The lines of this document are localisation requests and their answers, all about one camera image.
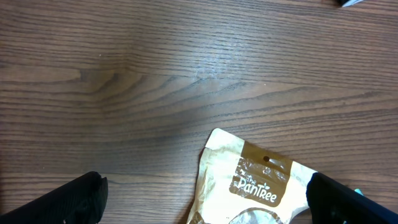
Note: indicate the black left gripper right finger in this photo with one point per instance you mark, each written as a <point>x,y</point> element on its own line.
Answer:
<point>331,202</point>

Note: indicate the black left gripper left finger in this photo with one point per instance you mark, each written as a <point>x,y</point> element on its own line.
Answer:
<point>80,201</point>

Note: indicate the white barcode scanner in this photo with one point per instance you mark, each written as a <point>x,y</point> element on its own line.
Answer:
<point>347,3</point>

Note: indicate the brown snack pouch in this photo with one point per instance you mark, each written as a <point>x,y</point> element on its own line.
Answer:
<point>239,182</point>

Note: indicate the teal wipes pack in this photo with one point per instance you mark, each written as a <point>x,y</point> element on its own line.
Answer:
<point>359,191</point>

